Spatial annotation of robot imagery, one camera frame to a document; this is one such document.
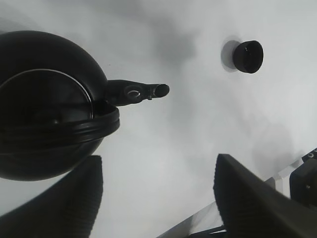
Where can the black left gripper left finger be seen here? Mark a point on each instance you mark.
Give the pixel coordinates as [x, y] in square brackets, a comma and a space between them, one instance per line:
[68, 209]

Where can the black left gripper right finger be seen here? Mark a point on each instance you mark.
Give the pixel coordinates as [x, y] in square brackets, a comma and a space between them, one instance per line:
[250, 208]

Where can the black round kettle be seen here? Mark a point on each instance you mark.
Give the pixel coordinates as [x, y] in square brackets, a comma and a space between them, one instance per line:
[56, 104]

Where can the small black teacup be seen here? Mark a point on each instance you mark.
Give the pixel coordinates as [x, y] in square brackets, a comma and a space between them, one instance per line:
[248, 57]

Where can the black equipment block at edge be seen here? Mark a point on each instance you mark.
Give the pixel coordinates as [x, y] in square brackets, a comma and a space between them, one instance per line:
[303, 184]

